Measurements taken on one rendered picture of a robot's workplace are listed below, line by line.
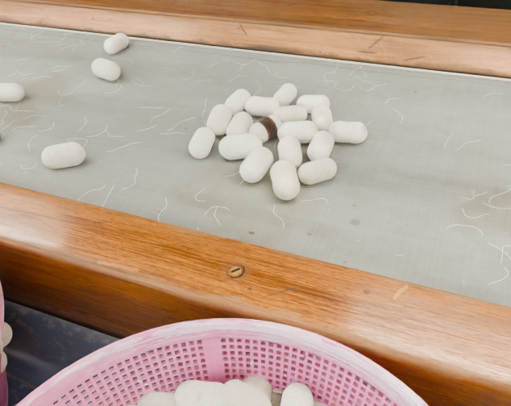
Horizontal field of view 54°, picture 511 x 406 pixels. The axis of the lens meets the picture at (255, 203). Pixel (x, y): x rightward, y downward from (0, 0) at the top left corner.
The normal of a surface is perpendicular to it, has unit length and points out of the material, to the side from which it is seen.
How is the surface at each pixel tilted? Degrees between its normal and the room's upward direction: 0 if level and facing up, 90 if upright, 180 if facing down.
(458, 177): 0
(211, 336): 75
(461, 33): 0
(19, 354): 0
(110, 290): 90
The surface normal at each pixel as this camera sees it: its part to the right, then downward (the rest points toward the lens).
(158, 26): -0.32, -0.04
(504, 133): -0.08, -0.72
